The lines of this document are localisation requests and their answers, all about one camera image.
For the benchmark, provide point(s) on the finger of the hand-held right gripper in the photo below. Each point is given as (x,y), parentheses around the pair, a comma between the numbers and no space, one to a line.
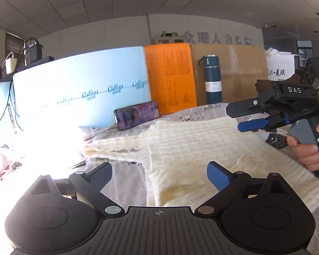
(244,107)
(252,125)

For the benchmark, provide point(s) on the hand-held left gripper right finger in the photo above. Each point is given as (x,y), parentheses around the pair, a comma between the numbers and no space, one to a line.
(218,175)

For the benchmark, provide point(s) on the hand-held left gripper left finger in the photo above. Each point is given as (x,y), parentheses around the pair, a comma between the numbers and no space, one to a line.
(102,175)

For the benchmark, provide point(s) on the cream knitted sweater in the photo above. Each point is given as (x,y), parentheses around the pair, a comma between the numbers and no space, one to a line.
(191,151)

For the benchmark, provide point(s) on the person's right hand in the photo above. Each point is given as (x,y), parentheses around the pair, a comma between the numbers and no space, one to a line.
(305,154)

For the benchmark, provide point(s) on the white paper bag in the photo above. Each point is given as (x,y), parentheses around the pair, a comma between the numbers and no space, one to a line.
(280,67)

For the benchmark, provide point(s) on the brown cardboard box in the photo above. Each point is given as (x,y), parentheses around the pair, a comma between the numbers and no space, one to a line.
(242,71)

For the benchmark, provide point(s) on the dark blue thermos bottle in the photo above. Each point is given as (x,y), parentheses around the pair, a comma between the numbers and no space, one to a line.
(212,79)

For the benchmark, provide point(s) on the smartphone with lit screen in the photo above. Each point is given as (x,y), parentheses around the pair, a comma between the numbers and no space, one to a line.
(137,114)

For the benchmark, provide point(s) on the orange printed board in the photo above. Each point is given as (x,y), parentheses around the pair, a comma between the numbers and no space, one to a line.
(171,78)

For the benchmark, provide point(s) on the red and white plastic bag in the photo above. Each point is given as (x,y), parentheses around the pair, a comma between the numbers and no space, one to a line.
(8,162)

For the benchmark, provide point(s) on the large light blue foam board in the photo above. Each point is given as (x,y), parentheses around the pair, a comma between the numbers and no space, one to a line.
(79,82)

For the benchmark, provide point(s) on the white power adapter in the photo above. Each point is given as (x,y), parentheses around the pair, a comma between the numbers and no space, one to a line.
(10,65)

